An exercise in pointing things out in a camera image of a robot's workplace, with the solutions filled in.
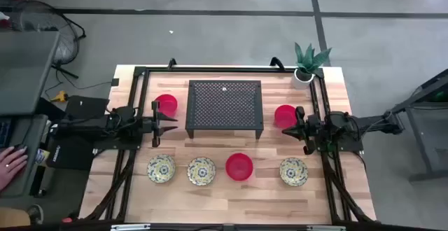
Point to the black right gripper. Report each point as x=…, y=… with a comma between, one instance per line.
x=308, y=129

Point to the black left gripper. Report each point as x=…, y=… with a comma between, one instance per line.
x=156, y=126

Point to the red plastic mini bowl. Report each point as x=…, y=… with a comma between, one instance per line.
x=284, y=116
x=239, y=166
x=168, y=103

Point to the yellow patterned mini bowl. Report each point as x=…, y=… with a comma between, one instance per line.
x=201, y=171
x=293, y=171
x=161, y=168

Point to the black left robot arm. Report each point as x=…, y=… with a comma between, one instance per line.
x=87, y=127

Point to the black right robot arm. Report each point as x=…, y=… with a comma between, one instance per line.
x=367, y=123

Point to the snake plant in white pot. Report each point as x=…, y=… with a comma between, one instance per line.
x=301, y=80

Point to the black perforated metal rack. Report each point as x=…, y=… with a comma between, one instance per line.
x=224, y=119

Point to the black computer case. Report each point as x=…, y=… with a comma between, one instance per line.
x=70, y=154

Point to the yellow plug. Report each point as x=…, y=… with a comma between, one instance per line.
x=61, y=96

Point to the black floor fan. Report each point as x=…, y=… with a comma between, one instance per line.
x=64, y=49

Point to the yellow white card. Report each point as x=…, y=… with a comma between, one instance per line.
x=42, y=156

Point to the grey desk tray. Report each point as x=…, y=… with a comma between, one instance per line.
x=35, y=133

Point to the small red object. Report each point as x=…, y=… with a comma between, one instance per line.
x=66, y=220

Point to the grey metal side table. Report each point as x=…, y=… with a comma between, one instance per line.
x=434, y=136

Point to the grey desk top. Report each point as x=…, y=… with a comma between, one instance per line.
x=24, y=73

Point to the person's dark shoe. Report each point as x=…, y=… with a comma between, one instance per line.
x=35, y=214

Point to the person's hand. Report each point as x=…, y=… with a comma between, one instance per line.
x=12, y=164

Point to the black keyboard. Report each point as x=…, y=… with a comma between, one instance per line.
x=5, y=133

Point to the person's leg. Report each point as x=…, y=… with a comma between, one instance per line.
x=14, y=218

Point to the red white shoe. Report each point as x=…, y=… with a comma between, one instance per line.
x=4, y=20

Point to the black frame hook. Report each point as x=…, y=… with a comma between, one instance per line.
x=277, y=63
x=171, y=63

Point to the small black bracket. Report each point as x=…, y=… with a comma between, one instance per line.
x=115, y=82

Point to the black aluminium table frame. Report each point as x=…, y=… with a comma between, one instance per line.
x=210, y=69

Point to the silver edge bracket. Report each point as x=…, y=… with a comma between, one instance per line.
x=325, y=228
x=131, y=227

